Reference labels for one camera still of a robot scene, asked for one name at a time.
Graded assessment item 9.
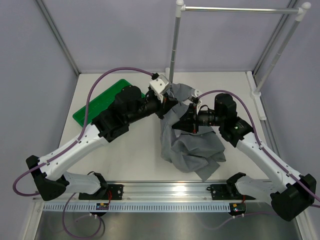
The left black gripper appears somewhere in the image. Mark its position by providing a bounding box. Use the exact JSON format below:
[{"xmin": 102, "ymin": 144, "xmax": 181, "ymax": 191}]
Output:
[{"xmin": 125, "ymin": 92, "xmax": 178, "ymax": 125}]

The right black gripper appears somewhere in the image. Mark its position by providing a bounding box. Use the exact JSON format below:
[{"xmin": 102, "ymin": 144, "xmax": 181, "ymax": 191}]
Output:
[{"xmin": 172, "ymin": 103, "xmax": 225, "ymax": 134}]

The grey button-up shirt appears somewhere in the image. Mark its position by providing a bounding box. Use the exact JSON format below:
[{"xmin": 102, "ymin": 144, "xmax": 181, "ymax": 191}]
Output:
[{"xmin": 160, "ymin": 83, "xmax": 226, "ymax": 181}]

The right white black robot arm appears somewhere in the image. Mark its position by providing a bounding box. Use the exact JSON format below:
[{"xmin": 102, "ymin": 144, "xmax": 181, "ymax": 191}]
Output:
[{"xmin": 172, "ymin": 90, "xmax": 320, "ymax": 222}]

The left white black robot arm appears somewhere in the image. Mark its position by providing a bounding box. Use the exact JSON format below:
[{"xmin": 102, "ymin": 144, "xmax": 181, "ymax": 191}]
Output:
[{"xmin": 26, "ymin": 85, "xmax": 178, "ymax": 201}]

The green plastic tray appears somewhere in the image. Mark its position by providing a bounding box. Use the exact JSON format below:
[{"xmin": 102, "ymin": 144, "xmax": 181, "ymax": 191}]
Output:
[{"xmin": 72, "ymin": 79, "xmax": 131, "ymax": 127}]

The metal clothes rack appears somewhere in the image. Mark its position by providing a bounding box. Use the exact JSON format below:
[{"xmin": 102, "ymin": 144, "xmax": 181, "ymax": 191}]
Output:
[{"xmin": 165, "ymin": 0, "xmax": 312, "ymax": 121}]

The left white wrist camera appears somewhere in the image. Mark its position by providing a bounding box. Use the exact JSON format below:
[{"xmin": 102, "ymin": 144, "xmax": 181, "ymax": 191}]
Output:
[{"xmin": 149, "ymin": 73, "xmax": 171, "ymax": 103}]

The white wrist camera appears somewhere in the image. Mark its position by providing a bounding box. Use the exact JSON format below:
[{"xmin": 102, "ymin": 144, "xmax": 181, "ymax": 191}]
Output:
[
  {"xmin": 188, "ymin": 89, "xmax": 202, "ymax": 114},
  {"xmin": 149, "ymin": 73, "xmax": 171, "ymax": 103}
]

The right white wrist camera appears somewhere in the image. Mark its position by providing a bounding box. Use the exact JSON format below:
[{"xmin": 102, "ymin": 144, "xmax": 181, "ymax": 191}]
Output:
[{"xmin": 188, "ymin": 89, "xmax": 202, "ymax": 114}]

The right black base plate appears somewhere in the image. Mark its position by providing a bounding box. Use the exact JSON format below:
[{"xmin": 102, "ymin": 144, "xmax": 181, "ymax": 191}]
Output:
[{"xmin": 206, "ymin": 183, "xmax": 244, "ymax": 200}]

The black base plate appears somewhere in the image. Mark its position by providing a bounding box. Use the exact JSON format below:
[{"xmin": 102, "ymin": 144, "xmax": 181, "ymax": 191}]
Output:
[
  {"xmin": 78, "ymin": 184, "xmax": 124, "ymax": 201},
  {"xmin": 206, "ymin": 183, "xmax": 244, "ymax": 200}
]

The aluminium mounting rail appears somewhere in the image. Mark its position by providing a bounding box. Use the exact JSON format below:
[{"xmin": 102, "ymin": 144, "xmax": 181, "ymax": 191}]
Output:
[{"xmin": 32, "ymin": 181, "xmax": 301, "ymax": 202}]

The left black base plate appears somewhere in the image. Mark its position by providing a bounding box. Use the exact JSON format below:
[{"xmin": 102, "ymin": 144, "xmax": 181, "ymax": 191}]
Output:
[{"xmin": 78, "ymin": 184, "xmax": 124, "ymax": 201}]

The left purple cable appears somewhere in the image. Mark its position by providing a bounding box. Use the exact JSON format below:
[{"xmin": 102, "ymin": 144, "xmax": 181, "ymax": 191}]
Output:
[{"xmin": 12, "ymin": 67, "xmax": 160, "ymax": 238}]

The white slotted cable duct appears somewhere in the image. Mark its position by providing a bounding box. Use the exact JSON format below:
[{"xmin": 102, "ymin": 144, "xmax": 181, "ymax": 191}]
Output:
[{"xmin": 43, "ymin": 202, "xmax": 231, "ymax": 213}]

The aluminium frame post left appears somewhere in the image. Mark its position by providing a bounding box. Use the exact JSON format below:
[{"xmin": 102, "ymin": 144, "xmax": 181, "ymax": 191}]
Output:
[{"xmin": 34, "ymin": 0, "xmax": 81, "ymax": 77}]

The aluminium frame post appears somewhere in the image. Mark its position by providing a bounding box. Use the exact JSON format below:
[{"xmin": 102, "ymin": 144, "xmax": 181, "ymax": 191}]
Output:
[
  {"xmin": 252, "ymin": 13, "xmax": 291, "ymax": 78},
  {"xmin": 34, "ymin": 0, "xmax": 81, "ymax": 77}
]

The aluminium frame post right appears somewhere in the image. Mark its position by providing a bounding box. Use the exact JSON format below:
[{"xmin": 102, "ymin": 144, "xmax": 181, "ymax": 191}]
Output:
[{"xmin": 252, "ymin": 13, "xmax": 291, "ymax": 78}]

